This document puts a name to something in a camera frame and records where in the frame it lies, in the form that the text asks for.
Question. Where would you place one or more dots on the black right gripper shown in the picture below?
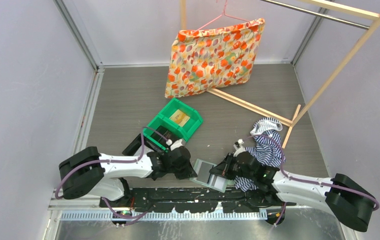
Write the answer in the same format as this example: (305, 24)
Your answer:
(224, 168)

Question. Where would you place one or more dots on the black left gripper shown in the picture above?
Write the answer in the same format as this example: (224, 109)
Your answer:
(188, 172)

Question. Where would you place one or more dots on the green card holder wallet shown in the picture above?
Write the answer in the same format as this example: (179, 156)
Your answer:
(207, 179)

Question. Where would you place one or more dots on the blue white striped cloth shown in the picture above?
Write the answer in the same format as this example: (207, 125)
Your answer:
(267, 139)

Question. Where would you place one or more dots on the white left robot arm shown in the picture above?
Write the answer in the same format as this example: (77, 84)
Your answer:
(90, 172)

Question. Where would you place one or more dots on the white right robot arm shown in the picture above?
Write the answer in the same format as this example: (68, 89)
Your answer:
(339, 196)

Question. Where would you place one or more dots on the gold card in bin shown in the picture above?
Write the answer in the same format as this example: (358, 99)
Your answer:
(179, 117)

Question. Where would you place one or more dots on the green plastic bin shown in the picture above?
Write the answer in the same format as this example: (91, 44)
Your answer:
(162, 124)

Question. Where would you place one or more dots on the black plastic tray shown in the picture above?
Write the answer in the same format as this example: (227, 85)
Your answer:
(148, 147)

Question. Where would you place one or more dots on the floral orange pillowcase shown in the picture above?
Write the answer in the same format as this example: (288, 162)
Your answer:
(216, 58)

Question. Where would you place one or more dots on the metal rack rod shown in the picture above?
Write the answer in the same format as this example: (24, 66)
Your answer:
(317, 14)

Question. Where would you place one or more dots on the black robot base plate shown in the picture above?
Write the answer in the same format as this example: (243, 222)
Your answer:
(194, 200)

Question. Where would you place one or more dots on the aluminium frame rail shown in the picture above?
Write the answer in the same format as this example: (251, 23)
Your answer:
(73, 20)

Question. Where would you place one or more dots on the pink wire hanger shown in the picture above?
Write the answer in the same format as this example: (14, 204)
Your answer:
(223, 14)

